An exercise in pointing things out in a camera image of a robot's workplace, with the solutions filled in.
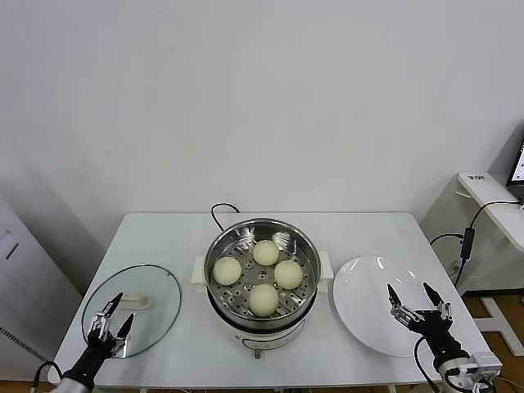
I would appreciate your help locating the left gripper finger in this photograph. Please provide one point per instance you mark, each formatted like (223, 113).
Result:
(107, 312)
(125, 331)

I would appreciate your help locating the stainless steel steamer basket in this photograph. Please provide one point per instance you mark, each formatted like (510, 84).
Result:
(262, 231)

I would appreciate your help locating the white round plate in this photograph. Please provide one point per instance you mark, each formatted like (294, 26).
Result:
(360, 294)

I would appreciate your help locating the white cabinet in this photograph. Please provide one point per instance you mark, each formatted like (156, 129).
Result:
(28, 286)

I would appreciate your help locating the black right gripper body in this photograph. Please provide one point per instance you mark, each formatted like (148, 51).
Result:
(436, 329)

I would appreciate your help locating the white steamed baozi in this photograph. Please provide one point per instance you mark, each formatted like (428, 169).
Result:
(263, 299)
(266, 252)
(288, 275)
(226, 271)

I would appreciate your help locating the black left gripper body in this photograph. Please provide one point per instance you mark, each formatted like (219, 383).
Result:
(98, 348)

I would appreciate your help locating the open laptop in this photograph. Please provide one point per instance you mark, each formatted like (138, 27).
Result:
(519, 163)

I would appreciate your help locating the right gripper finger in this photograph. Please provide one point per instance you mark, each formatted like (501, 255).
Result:
(397, 307)
(438, 305)

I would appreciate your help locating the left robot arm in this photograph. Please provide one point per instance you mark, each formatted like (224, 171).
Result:
(73, 385)

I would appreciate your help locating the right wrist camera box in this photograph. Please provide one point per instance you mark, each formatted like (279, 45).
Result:
(483, 362)

